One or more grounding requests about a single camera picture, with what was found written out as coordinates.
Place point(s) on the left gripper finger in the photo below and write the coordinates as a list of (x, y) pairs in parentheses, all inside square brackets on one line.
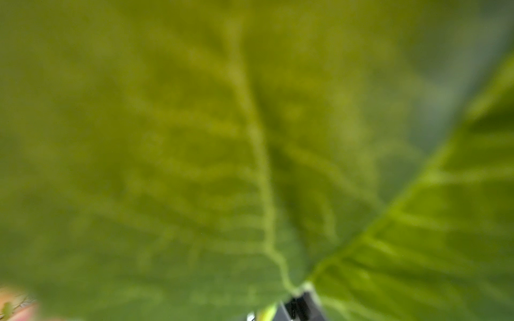
[(304, 308)]

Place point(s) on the upper sunflower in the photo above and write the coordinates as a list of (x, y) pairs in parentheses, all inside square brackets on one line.
[(196, 160)]

